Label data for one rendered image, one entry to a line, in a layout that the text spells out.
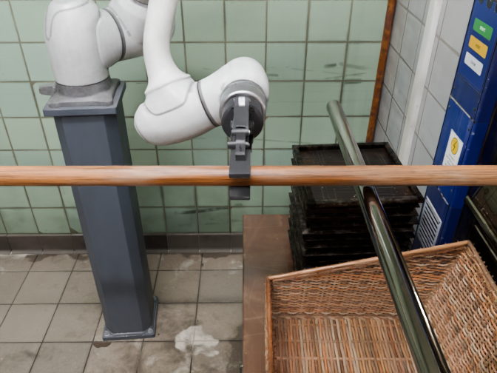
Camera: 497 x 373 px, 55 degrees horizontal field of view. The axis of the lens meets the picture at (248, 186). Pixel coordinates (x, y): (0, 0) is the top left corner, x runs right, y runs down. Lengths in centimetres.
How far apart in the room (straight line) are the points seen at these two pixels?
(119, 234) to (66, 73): 57
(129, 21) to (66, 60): 20
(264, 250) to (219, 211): 77
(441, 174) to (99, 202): 115
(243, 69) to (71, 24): 59
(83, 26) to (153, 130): 49
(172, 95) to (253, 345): 65
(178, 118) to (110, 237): 81
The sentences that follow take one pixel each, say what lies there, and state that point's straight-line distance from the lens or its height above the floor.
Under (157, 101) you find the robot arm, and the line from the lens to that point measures 98.
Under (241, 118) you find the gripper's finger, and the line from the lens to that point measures 75.
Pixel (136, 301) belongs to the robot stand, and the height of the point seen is 20.
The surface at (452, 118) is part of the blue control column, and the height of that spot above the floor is 105.
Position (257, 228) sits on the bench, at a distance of 157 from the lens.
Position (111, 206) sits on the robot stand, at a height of 65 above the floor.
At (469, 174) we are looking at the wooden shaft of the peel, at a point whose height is 120.
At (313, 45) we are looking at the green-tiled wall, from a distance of 189.
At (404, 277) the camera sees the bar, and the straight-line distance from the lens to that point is 59.
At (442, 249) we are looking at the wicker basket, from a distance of 120.
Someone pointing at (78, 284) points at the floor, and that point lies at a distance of 233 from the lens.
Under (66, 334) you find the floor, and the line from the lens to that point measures 214.
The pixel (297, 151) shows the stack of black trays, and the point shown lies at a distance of 134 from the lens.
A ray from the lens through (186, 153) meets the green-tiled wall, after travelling 207.
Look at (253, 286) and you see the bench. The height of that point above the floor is 58.
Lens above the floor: 157
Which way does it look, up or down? 34 degrees down
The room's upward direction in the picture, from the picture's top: straight up
